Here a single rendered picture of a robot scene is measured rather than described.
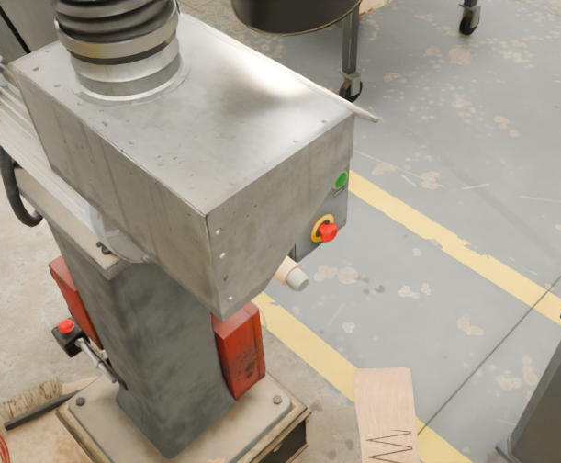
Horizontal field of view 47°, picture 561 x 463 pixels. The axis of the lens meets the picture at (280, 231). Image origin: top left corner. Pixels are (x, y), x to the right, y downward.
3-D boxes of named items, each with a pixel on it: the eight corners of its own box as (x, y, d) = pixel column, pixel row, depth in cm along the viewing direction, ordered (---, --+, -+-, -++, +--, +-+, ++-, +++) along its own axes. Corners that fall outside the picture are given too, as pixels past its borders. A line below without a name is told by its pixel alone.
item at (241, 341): (177, 346, 182) (154, 265, 155) (211, 320, 188) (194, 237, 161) (236, 402, 170) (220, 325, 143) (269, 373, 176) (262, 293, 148)
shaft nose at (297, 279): (293, 266, 77) (302, 269, 80) (283, 283, 78) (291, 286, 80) (305, 276, 76) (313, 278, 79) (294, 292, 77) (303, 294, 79)
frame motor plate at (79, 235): (-2, 175, 118) (-9, 159, 115) (107, 115, 128) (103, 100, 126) (109, 282, 100) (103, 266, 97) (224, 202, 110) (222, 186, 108)
